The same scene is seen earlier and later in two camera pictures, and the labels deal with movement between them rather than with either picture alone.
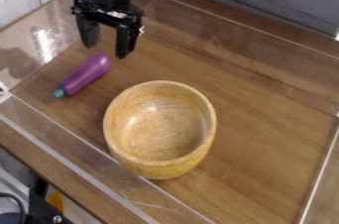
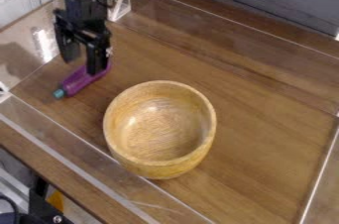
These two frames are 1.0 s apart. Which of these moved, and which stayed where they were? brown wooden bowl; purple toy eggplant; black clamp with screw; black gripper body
Moved: black gripper body
Stayed: black clamp with screw; brown wooden bowl; purple toy eggplant
